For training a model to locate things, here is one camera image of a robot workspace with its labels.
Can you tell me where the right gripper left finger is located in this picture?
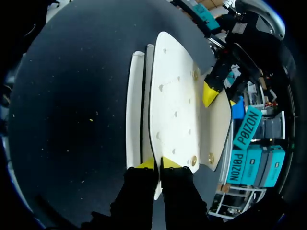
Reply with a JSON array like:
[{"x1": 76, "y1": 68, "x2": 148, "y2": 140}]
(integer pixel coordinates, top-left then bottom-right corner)
[{"x1": 109, "y1": 157, "x2": 159, "y2": 230}]

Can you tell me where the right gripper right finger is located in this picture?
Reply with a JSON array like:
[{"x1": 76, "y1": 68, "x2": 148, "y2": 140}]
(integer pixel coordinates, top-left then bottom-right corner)
[{"x1": 160, "y1": 157, "x2": 210, "y2": 230}]

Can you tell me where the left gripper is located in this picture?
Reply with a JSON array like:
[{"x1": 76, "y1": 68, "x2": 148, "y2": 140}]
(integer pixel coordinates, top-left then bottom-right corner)
[{"x1": 202, "y1": 13, "x2": 281, "y2": 109}]

